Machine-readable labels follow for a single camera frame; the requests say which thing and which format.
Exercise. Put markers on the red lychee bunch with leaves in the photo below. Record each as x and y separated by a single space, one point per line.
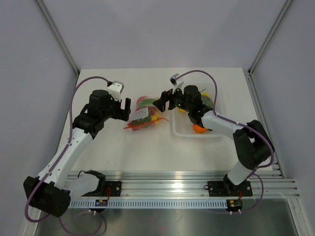
144 113

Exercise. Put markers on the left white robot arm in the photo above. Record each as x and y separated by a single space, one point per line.
46 191

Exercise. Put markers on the left aluminium frame post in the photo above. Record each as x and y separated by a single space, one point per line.
57 35

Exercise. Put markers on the green netted melon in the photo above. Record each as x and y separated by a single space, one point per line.
207 101

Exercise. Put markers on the orange tangerine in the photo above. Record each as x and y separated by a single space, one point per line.
198 129

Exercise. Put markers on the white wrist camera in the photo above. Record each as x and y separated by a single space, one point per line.
115 90
177 81

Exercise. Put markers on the right aluminium frame post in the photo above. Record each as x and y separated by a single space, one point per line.
271 34

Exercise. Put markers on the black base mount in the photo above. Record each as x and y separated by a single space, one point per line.
225 188
105 188

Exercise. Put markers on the yellow bell pepper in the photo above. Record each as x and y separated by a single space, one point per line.
156 118

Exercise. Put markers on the white plastic food tray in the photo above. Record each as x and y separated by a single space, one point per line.
181 124

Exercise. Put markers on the white slotted cable duct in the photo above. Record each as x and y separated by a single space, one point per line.
149 203

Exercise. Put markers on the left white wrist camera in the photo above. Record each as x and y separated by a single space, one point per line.
115 90

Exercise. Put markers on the aluminium mounting rail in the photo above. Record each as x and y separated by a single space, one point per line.
191 184

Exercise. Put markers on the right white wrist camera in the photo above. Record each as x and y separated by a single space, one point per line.
177 81

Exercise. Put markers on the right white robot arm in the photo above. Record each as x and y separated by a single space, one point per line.
252 144

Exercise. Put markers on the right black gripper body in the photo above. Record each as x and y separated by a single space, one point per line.
178 100

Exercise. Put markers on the aluminium frame post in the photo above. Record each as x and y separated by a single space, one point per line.
57 35
271 34

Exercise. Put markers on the clear zip top bag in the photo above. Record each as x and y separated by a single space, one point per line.
145 115

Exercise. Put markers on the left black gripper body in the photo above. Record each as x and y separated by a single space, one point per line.
113 110

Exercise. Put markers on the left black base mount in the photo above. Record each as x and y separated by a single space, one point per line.
105 188

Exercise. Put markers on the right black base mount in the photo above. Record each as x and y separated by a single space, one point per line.
225 188

